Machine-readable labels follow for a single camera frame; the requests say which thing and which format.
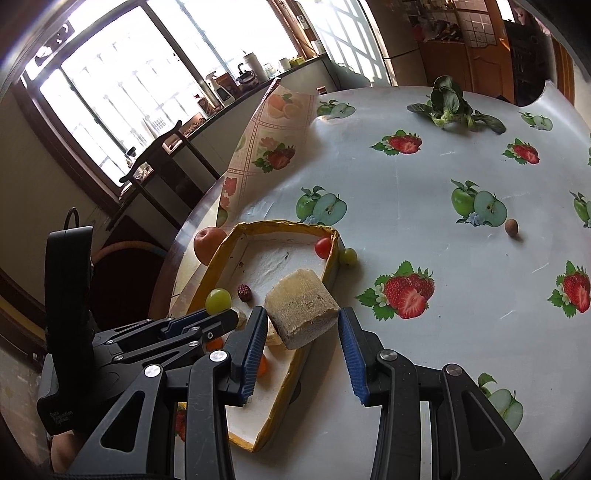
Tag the person's left forearm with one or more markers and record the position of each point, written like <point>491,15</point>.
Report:
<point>64,454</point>

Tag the green bok choy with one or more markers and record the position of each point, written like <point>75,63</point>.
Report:
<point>445,104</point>

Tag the thin sugarcane slice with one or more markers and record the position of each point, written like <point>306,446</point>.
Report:
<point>240,317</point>

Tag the red date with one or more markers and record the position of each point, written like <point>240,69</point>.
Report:
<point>244,291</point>

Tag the white foam tray yellow rim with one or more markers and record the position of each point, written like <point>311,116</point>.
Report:
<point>277,256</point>

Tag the small mandarin orange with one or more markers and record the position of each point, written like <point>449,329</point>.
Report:
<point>214,344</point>

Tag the red tomato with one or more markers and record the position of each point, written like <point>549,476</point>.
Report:
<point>323,248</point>

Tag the small white cup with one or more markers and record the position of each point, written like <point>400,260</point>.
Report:
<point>285,63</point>

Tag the white kitchen appliance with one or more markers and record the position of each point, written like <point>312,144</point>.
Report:
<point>221,87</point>

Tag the fruit print tablecloth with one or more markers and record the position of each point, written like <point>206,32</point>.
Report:
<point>415,221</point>

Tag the metal kettle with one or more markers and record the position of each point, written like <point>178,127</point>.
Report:
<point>247,78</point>

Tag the small window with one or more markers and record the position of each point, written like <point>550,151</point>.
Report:
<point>341,41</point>

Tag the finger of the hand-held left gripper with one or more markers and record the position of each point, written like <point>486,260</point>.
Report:
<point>217,325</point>
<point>189,319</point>

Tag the brown longan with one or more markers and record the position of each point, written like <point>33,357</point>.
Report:
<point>511,227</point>

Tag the large mandarin orange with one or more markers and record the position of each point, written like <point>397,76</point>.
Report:
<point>263,364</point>

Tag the red apple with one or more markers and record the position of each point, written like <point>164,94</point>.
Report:
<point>207,244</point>

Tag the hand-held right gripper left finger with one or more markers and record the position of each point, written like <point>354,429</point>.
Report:
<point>251,360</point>

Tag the wooden cabinet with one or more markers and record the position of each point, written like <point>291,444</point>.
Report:
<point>461,46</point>

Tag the green grape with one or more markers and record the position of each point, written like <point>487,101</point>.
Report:
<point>348,256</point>
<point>218,300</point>

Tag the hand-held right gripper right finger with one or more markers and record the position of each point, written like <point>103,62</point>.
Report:
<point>353,360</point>

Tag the large window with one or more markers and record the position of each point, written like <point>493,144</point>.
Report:
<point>138,83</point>

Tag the white canister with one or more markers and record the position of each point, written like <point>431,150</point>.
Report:
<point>253,64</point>

